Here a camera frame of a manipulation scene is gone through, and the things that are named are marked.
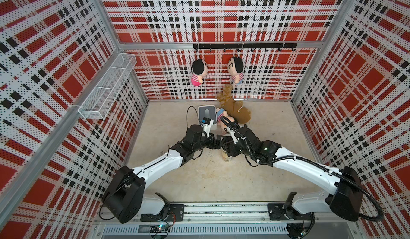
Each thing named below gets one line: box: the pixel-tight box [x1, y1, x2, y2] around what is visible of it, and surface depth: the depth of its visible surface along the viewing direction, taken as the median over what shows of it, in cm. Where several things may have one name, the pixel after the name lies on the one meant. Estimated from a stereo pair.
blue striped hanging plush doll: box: [227, 56, 244, 85], surface depth 97 cm
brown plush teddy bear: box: [216, 83, 251, 124], surface depth 106 cm
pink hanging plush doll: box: [191, 58, 209, 87], surface depth 97 cm
